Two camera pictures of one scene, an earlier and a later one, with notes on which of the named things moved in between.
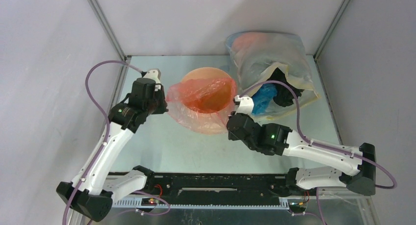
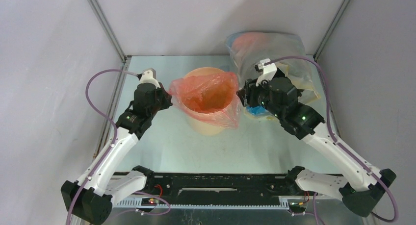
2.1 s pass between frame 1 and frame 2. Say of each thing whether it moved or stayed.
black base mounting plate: stayed
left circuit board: stayed
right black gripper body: moved
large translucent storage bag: stayed
